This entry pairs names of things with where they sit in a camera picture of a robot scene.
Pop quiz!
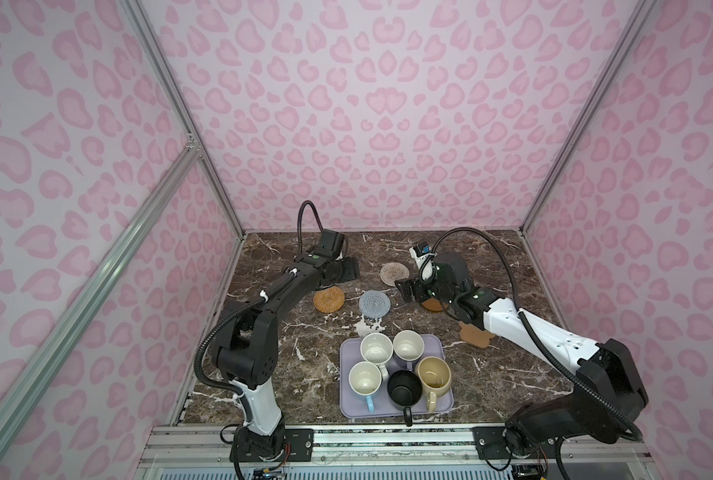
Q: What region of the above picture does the cork paw shaped coaster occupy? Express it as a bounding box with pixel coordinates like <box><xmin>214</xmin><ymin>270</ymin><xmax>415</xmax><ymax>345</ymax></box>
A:
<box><xmin>459</xmin><ymin>322</ymin><xmax>496</xmax><ymax>349</ymax></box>

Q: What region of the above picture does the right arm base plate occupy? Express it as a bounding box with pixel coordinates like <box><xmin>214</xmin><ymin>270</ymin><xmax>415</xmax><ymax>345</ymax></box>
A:
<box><xmin>472</xmin><ymin>424</ymin><xmax>556</xmax><ymax>462</ymax></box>

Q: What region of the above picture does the black mug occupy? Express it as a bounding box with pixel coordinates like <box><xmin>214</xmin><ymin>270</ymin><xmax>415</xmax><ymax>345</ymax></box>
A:
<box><xmin>387</xmin><ymin>370</ymin><xmax>423</xmax><ymax>427</ymax></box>

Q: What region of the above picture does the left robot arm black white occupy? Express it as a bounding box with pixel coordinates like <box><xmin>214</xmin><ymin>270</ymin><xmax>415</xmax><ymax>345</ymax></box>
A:
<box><xmin>192</xmin><ymin>253</ymin><xmax>360</xmax><ymax>437</ymax></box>

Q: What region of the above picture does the brown wooden round coaster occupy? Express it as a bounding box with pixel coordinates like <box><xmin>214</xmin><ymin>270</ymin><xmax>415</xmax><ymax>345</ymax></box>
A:
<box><xmin>421</xmin><ymin>298</ymin><xmax>446</xmax><ymax>313</ymax></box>

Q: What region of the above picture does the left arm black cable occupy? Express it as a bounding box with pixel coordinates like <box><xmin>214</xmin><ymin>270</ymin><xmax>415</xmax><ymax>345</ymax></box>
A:
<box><xmin>295</xmin><ymin>199</ymin><xmax>326</xmax><ymax>256</ymax></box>

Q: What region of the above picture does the lavender serving tray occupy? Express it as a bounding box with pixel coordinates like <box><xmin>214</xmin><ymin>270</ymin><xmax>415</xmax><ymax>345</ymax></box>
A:
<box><xmin>340</xmin><ymin>334</ymin><xmax>454</xmax><ymax>426</ymax></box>

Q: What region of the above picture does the white woven round coaster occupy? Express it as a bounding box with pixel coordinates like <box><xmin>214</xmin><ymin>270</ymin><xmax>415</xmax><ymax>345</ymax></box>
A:
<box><xmin>380</xmin><ymin>262</ymin><xmax>410</xmax><ymax>287</ymax></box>

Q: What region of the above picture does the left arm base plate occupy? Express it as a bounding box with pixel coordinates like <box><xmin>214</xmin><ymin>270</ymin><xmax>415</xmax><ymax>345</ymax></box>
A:
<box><xmin>230</xmin><ymin>427</ymin><xmax>314</xmax><ymax>464</ymax></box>

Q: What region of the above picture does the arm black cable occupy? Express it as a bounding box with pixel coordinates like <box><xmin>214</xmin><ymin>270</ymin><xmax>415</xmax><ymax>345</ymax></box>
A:
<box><xmin>427</xmin><ymin>226</ymin><xmax>645</xmax><ymax>443</ymax></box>
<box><xmin>295</xmin><ymin>199</ymin><xmax>326</xmax><ymax>256</ymax></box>

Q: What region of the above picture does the beige yellow mug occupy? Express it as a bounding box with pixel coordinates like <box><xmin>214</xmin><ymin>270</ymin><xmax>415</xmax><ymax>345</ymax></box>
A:
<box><xmin>416</xmin><ymin>356</ymin><xmax>452</xmax><ymax>413</ymax></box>

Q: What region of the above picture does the white mug blue handle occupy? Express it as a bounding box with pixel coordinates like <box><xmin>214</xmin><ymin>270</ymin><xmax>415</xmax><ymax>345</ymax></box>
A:
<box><xmin>348</xmin><ymin>361</ymin><xmax>383</xmax><ymax>414</ymax></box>

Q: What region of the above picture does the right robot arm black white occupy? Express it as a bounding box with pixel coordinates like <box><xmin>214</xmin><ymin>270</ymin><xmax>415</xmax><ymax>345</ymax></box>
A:
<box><xmin>396</xmin><ymin>244</ymin><xmax>649</xmax><ymax>458</ymax></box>

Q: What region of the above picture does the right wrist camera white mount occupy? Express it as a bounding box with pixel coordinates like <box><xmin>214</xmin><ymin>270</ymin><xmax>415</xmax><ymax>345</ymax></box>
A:
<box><xmin>410</xmin><ymin>241</ymin><xmax>436</xmax><ymax>283</ymax></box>

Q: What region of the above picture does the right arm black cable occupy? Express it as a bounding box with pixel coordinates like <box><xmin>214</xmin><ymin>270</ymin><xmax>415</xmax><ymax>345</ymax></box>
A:
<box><xmin>427</xmin><ymin>226</ymin><xmax>645</xmax><ymax>443</ymax></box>

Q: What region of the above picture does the grey blue round coaster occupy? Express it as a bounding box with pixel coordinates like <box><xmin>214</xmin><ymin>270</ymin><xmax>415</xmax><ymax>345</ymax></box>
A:
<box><xmin>359</xmin><ymin>290</ymin><xmax>392</xmax><ymax>319</ymax></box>

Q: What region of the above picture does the aluminium mounting rail front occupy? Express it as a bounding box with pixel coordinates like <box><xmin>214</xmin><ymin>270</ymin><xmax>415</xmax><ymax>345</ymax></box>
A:
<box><xmin>134</xmin><ymin>423</ymin><xmax>661</xmax><ymax>479</ymax></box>

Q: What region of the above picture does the orange woven rattan coaster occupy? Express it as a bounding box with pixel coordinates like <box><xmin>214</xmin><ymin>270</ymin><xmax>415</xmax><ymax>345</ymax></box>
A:
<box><xmin>314</xmin><ymin>286</ymin><xmax>346</xmax><ymax>314</ymax></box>

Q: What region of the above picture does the aluminium frame diagonal bar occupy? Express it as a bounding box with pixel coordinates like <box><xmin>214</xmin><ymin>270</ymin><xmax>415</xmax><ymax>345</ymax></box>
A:
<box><xmin>0</xmin><ymin>144</ymin><xmax>202</xmax><ymax>460</ymax></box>

